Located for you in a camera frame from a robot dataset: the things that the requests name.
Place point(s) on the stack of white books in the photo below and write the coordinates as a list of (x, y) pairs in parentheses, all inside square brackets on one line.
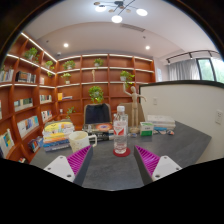
[(161, 121)]

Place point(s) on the white ceramic mug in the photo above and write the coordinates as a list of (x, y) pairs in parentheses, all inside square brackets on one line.
[(81, 139)]

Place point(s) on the white wall socket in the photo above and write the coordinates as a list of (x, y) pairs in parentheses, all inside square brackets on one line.
[(219, 117)]

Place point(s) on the grey window curtain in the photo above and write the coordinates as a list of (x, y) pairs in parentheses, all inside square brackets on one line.
[(184, 70)]

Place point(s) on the wooden wall bookshelf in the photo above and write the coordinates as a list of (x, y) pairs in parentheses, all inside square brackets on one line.
[(35, 88)]

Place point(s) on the clear plastic water bottle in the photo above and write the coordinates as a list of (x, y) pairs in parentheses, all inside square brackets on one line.
[(120, 130)]

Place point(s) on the wooden artist mannequin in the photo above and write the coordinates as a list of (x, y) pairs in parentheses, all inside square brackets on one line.
[(135, 96)]

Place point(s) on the stack of colourful books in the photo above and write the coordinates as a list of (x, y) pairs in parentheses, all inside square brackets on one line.
[(56, 134)]

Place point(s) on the red round coaster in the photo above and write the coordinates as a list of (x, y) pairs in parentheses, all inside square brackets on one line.
[(126, 153)]

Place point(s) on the dark books with orange cover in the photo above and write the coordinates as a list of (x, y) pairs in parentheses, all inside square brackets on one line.
[(103, 131)]

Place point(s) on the green white tissue box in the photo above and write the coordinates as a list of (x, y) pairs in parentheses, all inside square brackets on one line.
[(146, 129)]

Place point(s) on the dark office chair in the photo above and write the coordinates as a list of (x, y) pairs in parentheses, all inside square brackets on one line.
[(97, 113)]

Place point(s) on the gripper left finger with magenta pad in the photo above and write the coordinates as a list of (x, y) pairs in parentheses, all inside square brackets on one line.
[(72, 168)]

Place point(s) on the ceiling chandelier lamp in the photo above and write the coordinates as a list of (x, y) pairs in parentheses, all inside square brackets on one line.
[(117, 7)]

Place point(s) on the hanging green potted plant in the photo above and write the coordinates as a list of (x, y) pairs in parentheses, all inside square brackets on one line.
[(96, 94)]

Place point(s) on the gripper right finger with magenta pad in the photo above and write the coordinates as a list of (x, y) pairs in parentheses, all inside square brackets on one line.
[(153, 167)]

